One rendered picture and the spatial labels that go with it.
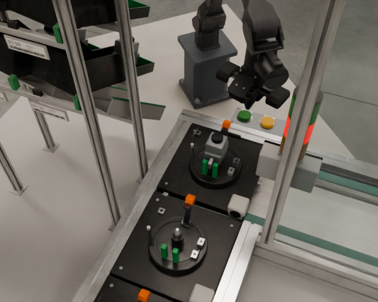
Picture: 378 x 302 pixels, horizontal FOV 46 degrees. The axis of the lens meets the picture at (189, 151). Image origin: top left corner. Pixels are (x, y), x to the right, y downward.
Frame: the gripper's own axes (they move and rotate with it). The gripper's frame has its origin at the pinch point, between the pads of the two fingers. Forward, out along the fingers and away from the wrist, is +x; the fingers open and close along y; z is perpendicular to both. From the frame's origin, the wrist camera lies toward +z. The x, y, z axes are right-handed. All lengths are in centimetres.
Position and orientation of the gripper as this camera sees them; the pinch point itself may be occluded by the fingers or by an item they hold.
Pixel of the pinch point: (249, 99)
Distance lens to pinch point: 117.3
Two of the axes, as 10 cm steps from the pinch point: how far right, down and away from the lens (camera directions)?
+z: -6.1, 5.9, -5.2
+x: -0.3, 6.5, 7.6
